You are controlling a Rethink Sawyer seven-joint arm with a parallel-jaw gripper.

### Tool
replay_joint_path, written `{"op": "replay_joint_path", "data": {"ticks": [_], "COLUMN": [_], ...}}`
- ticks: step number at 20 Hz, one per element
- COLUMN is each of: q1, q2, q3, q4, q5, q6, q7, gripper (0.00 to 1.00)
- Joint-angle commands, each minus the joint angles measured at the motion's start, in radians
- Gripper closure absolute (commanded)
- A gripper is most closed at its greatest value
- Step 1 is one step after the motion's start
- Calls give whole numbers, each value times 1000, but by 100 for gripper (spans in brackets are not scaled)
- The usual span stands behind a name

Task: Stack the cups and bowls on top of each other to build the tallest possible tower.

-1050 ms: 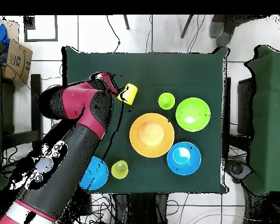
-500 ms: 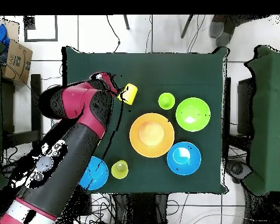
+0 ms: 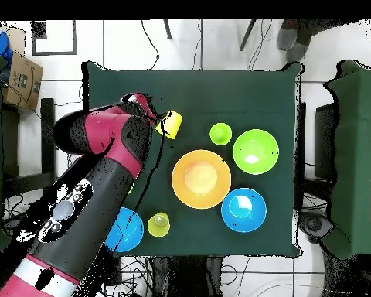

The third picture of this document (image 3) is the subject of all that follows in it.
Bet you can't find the large orange bowl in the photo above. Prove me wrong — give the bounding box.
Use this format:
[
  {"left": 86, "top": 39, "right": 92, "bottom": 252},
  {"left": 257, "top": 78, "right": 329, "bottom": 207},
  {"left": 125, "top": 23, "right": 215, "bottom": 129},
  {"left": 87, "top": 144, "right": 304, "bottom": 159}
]
[{"left": 171, "top": 149, "right": 233, "bottom": 210}]

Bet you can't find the black tripod leg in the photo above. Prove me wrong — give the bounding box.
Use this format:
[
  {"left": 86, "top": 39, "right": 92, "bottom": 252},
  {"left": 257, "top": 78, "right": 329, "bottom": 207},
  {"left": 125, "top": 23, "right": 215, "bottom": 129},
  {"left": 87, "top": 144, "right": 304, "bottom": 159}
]
[
  {"left": 162, "top": 19, "right": 173, "bottom": 40},
  {"left": 238, "top": 19, "right": 258, "bottom": 52}
]

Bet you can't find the green cup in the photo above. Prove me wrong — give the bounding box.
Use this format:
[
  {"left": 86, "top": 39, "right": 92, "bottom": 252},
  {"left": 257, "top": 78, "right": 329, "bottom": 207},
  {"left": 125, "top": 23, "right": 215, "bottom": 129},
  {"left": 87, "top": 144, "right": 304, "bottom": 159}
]
[{"left": 209, "top": 122, "right": 233, "bottom": 147}]

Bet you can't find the dark green table cloth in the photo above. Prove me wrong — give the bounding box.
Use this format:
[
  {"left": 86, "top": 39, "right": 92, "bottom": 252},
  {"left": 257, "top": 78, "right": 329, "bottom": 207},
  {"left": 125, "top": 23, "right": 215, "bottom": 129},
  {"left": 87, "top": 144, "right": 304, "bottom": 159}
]
[{"left": 81, "top": 60, "right": 304, "bottom": 258}]

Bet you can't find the large green bowl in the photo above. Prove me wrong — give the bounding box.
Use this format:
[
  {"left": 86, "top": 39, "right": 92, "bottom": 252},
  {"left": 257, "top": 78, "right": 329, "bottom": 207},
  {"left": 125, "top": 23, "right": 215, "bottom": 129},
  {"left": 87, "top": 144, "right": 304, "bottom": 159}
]
[{"left": 232, "top": 128, "right": 281, "bottom": 176}]

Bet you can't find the printed cardboard box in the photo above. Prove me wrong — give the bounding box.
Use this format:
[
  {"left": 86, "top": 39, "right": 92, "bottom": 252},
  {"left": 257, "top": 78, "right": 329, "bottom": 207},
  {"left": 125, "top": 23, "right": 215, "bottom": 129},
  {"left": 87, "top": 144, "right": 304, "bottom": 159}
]
[{"left": 1, "top": 50, "right": 45, "bottom": 111}]

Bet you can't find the pale translucent yellow cup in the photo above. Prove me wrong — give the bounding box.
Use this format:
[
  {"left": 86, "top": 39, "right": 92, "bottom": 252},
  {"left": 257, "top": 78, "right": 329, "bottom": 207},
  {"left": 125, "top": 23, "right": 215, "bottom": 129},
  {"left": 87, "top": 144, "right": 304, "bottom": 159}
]
[{"left": 147, "top": 211, "right": 172, "bottom": 238}]

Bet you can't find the large blue bowl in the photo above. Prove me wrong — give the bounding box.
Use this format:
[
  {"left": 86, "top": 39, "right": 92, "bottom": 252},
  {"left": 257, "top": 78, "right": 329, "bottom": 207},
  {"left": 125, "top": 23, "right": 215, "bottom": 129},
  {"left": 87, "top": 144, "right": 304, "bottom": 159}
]
[
  {"left": 220, "top": 187, "right": 268, "bottom": 234},
  {"left": 104, "top": 206, "right": 145, "bottom": 254}
]

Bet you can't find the blue bag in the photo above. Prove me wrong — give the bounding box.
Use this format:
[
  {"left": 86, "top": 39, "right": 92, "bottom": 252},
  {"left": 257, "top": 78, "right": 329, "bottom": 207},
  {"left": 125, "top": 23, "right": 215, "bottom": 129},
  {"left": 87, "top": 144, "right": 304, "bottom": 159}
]
[{"left": 0, "top": 30, "right": 14, "bottom": 63}]

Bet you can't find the person's foot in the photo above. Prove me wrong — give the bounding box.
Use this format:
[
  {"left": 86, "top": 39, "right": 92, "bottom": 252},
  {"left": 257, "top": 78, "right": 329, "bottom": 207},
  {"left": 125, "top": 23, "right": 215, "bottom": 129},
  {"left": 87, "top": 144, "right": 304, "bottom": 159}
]
[
  {"left": 277, "top": 19, "right": 300, "bottom": 52},
  {"left": 285, "top": 30, "right": 313, "bottom": 63}
]

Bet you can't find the black stand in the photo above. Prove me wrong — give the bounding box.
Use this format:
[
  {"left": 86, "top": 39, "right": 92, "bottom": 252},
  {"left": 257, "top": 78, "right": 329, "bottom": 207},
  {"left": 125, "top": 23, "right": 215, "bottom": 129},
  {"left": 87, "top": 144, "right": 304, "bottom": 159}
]
[{"left": 148, "top": 255, "right": 224, "bottom": 297}]

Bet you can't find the black chair base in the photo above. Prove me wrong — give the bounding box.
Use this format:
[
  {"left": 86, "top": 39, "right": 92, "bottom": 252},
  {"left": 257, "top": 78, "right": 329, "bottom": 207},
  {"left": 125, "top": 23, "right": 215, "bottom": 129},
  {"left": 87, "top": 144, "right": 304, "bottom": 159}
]
[{"left": 298, "top": 213, "right": 335, "bottom": 245}]

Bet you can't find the black floor cable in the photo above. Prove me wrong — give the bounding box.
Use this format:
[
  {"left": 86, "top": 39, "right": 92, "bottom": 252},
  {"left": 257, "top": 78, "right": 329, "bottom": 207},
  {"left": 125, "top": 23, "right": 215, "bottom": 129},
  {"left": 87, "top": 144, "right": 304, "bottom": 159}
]
[{"left": 140, "top": 19, "right": 161, "bottom": 70}]

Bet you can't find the black chair frame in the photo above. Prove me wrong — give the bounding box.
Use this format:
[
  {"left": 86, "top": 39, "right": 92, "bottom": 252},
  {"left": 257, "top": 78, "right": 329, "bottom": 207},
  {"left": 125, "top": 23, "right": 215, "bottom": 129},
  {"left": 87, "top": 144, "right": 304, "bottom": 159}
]
[{"left": 1, "top": 97, "right": 57, "bottom": 208}]

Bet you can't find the black square floor frame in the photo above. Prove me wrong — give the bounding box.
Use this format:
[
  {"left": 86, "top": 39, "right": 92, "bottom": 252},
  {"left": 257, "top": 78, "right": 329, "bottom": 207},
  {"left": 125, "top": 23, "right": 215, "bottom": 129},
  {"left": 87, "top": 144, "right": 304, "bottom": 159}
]
[{"left": 30, "top": 19, "right": 78, "bottom": 56}]

